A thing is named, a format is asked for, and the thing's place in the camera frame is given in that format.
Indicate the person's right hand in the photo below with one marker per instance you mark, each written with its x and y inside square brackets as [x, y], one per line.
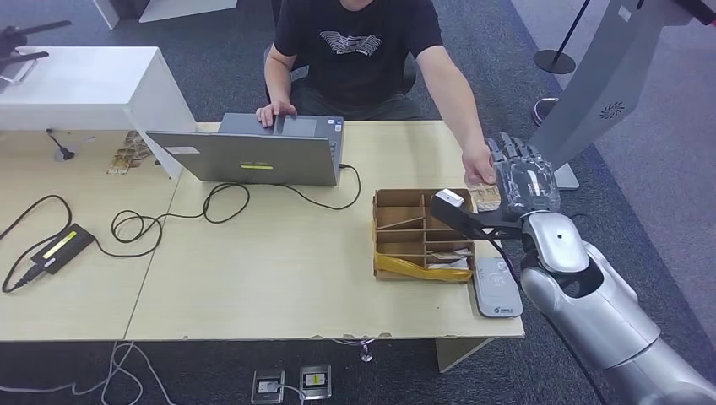
[277, 110]

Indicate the person's left hand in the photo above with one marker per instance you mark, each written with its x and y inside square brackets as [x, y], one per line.
[478, 162]

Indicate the tan patterned ID card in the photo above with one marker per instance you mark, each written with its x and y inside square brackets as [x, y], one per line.
[484, 198]

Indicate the person's left forearm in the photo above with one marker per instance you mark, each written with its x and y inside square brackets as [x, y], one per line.
[453, 95]

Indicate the person's right forearm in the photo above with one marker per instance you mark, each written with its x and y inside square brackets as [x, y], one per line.
[278, 78]

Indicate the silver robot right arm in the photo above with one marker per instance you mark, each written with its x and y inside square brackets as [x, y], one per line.
[598, 313]

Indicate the person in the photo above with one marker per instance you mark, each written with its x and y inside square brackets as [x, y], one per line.
[352, 56]

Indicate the grey card reader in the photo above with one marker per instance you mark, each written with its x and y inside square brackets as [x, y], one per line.
[496, 293]

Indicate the grey laptop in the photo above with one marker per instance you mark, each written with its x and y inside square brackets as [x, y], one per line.
[252, 159]

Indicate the dark shoe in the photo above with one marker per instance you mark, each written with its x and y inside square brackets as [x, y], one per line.
[541, 110]

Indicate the cardboard divider box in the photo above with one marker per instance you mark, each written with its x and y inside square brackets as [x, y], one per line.
[397, 198]

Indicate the white paper packet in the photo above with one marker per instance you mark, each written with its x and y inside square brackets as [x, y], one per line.
[447, 265]

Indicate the white furniture base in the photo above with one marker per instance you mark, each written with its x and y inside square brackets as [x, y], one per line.
[184, 7]

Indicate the grey kiosk stand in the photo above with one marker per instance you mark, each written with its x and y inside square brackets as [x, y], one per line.
[604, 72]

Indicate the stack of patterned cards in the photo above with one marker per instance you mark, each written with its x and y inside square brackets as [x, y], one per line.
[128, 155]

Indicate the desk leg panel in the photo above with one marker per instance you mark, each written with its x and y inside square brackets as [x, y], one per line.
[456, 352]

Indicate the white cabinet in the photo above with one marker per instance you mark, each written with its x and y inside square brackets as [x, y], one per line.
[78, 84]

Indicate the small black antenna stand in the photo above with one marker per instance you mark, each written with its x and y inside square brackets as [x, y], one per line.
[66, 153]

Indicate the small metal desk fitting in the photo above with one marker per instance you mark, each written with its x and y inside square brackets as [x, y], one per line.
[366, 353]

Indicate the black power adapter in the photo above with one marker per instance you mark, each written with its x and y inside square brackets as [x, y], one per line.
[62, 248]

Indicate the clear phone holder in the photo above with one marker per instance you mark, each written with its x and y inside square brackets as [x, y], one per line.
[17, 71]

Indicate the floor socket with yellow label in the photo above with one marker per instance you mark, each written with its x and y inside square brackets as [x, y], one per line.
[315, 381]

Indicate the floor socket with white plug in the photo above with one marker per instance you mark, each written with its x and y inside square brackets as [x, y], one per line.
[267, 387]

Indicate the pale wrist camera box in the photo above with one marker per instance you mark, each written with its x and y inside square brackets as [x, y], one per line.
[449, 198]

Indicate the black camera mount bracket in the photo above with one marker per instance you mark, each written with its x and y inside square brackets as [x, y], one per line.
[464, 221]

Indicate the black stanchion post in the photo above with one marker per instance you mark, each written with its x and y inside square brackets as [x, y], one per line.
[554, 61]

